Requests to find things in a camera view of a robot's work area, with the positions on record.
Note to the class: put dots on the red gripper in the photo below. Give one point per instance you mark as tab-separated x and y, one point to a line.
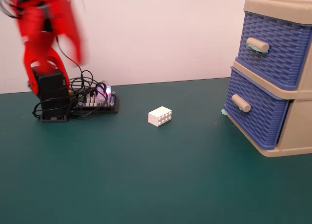
52	4

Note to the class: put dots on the white toy brick cube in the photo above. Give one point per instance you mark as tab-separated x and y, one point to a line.
156	119

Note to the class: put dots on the blue woven drawer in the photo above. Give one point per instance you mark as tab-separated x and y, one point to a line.
263	121
280	63

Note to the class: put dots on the black robot base motor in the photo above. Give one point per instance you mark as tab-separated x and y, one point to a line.
51	92

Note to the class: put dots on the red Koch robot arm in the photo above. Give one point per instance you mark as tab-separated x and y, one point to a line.
36	38

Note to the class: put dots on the beige plastic drawer cabinet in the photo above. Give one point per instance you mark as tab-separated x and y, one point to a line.
299	126

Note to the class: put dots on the black controller board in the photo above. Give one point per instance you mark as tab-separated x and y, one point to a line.
97	107

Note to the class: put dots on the mint green putty blob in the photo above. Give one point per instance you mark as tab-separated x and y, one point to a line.
223	112

